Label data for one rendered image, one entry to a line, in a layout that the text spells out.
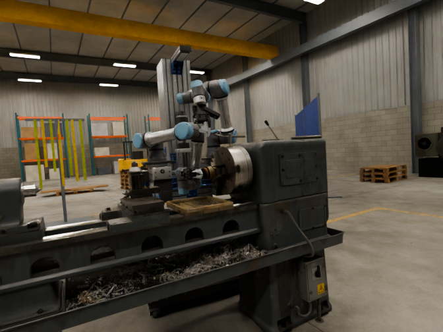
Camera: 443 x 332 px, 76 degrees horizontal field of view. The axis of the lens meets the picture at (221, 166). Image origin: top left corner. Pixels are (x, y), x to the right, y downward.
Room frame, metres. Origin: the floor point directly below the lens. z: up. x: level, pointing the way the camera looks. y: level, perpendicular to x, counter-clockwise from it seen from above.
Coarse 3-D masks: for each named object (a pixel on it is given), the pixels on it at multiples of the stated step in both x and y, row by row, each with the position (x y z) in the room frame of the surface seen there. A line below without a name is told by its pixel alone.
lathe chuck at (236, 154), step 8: (224, 152) 1.81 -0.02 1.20; (232, 152) 1.74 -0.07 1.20; (240, 152) 1.77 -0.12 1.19; (224, 160) 1.81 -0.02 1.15; (232, 160) 1.72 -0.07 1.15; (240, 160) 1.73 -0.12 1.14; (240, 168) 1.71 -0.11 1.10; (232, 176) 1.73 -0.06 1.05; (240, 176) 1.71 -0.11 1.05; (248, 176) 1.74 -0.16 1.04; (224, 184) 1.83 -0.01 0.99; (232, 184) 1.74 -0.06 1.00; (240, 184) 1.73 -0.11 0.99; (224, 192) 1.84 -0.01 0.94; (232, 192) 1.77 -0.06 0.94; (240, 192) 1.83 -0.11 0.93
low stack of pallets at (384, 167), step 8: (360, 168) 8.56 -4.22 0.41; (368, 168) 8.34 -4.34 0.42; (376, 168) 8.13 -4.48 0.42; (384, 168) 7.96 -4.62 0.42; (392, 168) 8.80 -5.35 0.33; (360, 176) 8.58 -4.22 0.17; (368, 176) 8.67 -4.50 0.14; (376, 176) 8.33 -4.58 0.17; (384, 176) 7.95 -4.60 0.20; (392, 176) 8.09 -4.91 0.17
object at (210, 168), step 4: (204, 168) 1.75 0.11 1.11; (208, 168) 1.75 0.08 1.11; (212, 168) 1.76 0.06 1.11; (216, 168) 1.78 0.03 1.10; (204, 172) 1.74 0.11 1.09; (208, 172) 1.74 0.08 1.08; (212, 172) 1.75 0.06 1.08; (204, 176) 1.78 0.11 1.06; (208, 176) 1.74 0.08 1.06; (212, 176) 1.75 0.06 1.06; (216, 176) 1.80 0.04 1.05
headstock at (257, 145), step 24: (240, 144) 1.98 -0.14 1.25; (264, 144) 1.73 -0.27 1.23; (288, 144) 1.82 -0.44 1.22; (312, 144) 1.92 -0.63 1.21; (264, 168) 1.73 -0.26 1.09; (288, 168) 1.82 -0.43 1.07; (312, 168) 1.92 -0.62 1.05; (264, 192) 1.73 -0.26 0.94; (288, 192) 1.83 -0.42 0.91; (312, 192) 1.93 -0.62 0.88
